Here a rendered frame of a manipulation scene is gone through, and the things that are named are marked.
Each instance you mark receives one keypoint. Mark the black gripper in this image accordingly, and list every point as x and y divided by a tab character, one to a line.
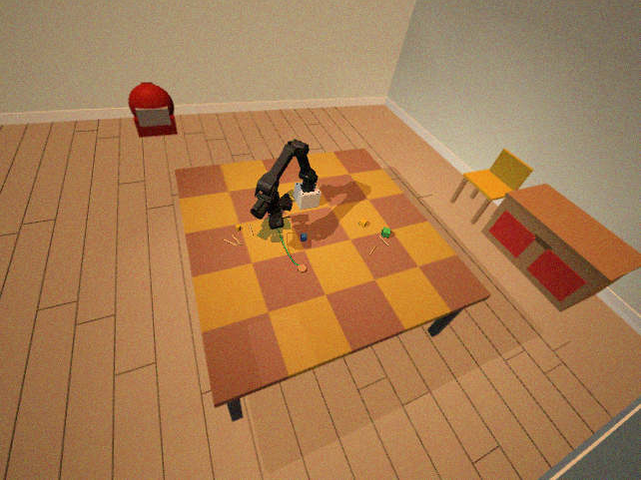
275	218

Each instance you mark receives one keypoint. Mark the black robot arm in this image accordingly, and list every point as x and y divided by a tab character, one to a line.
269	182

